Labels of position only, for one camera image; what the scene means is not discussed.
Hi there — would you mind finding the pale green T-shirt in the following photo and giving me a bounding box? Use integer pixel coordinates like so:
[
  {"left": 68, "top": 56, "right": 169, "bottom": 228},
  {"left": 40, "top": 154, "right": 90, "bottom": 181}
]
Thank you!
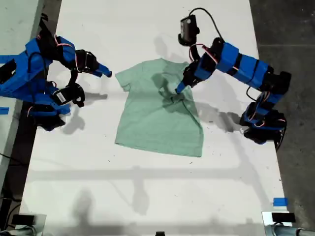
[{"left": 115, "top": 58, "right": 204, "bottom": 158}]

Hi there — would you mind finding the pale grey side table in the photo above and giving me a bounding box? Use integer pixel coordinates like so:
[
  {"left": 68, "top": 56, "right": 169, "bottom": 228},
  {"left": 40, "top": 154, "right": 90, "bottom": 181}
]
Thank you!
[{"left": 0, "top": 0, "right": 42, "bottom": 190}]

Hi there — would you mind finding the silver metal plate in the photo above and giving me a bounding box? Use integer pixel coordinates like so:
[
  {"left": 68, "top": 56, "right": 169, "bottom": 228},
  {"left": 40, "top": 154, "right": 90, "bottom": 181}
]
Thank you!
[
  {"left": 18, "top": 213, "right": 47, "bottom": 236},
  {"left": 261, "top": 210, "right": 292, "bottom": 236}
]

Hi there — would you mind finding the small black box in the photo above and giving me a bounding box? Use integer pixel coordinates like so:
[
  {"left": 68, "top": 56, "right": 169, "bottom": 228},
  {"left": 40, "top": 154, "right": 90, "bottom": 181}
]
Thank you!
[
  {"left": 11, "top": 214, "right": 36, "bottom": 225},
  {"left": 272, "top": 212, "right": 296, "bottom": 223}
]

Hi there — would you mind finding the grey tube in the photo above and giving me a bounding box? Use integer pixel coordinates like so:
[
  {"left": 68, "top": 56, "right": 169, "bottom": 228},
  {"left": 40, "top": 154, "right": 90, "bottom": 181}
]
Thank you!
[
  {"left": 0, "top": 226, "right": 37, "bottom": 236},
  {"left": 264, "top": 224, "right": 315, "bottom": 236}
]

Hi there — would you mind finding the black camera stalk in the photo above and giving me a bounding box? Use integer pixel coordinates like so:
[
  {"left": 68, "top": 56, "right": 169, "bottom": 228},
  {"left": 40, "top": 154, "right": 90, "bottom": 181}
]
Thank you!
[
  {"left": 67, "top": 71, "right": 79, "bottom": 89},
  {"left": 189, "top": 44, "right": 202, "bottom": 64}
]

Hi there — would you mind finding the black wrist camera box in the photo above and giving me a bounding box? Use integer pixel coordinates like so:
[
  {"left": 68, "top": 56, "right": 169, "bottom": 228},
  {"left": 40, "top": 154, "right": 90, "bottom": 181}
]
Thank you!
[
  {"left": 177, "top": 14, "right": 200, "bottom": 47},
  {"left": 53, "top": 85, "right": 86, "bottom": 108}
]

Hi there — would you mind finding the black base cable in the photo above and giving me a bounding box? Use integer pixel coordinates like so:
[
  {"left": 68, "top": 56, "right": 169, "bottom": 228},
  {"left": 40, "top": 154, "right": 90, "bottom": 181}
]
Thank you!
[{"left": 275, "top": 118, "right": 288, "bottom": 152}]

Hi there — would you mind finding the thin black floor cable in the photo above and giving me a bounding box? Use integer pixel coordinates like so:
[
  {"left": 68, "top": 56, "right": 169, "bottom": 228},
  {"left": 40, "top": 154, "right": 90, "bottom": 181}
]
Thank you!
[{"left": 0, "top": 152, "right": 19, "bottom": 164}]

